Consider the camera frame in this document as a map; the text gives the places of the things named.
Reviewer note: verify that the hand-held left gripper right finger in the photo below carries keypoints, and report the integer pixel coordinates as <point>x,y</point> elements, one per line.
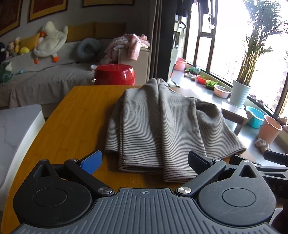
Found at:
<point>198,160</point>

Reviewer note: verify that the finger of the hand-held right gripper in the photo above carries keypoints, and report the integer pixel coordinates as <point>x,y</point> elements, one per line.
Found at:
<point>276,155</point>
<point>235,159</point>

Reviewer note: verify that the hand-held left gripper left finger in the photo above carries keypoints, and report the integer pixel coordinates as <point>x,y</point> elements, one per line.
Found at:
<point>91,162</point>

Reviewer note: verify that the grey striped sweater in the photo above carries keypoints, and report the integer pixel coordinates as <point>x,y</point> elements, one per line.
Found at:
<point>157,123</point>

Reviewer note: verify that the pink clothes pile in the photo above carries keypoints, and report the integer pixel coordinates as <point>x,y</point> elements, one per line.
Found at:
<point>132,45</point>

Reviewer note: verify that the dark hanging clothes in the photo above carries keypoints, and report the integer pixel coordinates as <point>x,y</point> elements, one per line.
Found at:
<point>186,6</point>

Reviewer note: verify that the pink fluffy slippers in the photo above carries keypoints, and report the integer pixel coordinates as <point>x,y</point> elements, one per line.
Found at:
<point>262,145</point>

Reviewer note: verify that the pink plastic bucket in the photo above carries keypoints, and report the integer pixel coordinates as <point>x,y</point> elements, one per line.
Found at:
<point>268,131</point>

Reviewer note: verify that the blue plastic basin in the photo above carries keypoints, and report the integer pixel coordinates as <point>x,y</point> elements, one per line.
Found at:
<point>255,118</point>

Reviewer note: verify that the low wooden stool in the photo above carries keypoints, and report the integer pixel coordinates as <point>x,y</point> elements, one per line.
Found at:
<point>234,114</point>

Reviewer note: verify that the small potted succulent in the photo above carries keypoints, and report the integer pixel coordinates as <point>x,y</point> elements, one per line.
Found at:
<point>253,96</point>
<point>261,102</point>

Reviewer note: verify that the palm plant in white pot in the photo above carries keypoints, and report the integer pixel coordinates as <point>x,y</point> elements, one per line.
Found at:
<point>240,93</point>

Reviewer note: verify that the white and pink bowl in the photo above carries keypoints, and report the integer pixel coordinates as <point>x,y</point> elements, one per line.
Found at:
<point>221,91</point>

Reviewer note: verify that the tray of green seedlings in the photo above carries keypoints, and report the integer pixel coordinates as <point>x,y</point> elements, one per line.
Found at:
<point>212,84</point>

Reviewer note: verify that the white marble side table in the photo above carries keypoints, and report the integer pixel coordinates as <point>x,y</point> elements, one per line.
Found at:
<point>15,135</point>

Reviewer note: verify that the red plastic basin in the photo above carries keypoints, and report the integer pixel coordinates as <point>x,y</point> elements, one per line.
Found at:
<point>201,79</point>

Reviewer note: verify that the pair of small shoes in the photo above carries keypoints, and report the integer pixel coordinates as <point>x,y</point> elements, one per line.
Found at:
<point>190,76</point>

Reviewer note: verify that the red glossy drum stool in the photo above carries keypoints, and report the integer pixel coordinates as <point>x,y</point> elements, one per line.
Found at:
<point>114,75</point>

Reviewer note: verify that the green plush toy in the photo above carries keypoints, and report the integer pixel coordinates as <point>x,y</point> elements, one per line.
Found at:
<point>195,70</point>

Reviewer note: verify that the grey covered sofa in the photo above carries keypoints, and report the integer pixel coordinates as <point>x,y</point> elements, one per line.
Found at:
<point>45,78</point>

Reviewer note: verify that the pink plastic basin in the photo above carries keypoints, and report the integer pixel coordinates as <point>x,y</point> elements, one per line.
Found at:
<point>180,64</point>

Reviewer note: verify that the white upright vacuum cleaner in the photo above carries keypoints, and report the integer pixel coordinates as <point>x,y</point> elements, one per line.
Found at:
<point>174,56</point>

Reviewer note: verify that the grey neck pillow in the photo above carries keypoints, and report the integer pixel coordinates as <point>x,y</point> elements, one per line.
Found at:
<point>87,49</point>

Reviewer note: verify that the dark-framed window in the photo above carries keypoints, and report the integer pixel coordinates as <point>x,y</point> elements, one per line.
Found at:
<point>227,45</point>

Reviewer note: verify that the green garment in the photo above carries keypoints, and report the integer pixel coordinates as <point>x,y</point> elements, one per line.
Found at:
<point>5,73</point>

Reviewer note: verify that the white goose plush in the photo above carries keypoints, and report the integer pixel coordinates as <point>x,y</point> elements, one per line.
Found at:
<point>51,42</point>

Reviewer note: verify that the dark curtain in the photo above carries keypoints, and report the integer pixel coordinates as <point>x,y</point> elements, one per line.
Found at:
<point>157,40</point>

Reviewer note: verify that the yellow duck toy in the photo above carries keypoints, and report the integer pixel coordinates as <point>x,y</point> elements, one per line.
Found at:
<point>24,50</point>

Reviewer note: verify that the yellow sofa cushion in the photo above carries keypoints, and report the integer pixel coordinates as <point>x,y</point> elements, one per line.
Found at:
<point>79,31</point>
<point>110,29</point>

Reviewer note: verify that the small yellow pillow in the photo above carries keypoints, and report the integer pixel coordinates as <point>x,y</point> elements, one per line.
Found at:
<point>29,42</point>

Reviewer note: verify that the small stuffed toys group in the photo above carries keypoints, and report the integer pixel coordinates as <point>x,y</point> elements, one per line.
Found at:
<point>11,49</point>

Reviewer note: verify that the black bag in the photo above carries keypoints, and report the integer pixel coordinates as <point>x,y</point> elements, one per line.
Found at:
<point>2,47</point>

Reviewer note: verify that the framed red wall picture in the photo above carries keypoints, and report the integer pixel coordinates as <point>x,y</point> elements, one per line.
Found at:
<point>47,9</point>
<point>9,15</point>
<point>108,2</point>

